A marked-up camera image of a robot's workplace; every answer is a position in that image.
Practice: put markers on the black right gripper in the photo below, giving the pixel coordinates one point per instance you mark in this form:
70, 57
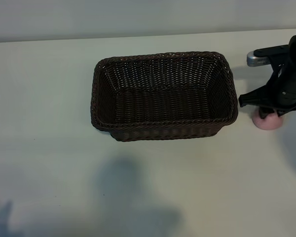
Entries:
286, 93

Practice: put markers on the pink peach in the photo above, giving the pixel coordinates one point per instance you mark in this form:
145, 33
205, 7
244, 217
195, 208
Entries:
267, 124

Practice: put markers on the dark brown wicker basket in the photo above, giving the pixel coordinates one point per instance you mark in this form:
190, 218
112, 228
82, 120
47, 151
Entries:
162, 103

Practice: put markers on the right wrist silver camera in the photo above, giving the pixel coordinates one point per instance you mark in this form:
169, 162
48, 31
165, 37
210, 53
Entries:
255, 60

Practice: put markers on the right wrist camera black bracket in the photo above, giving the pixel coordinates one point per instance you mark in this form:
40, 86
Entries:
271, 50

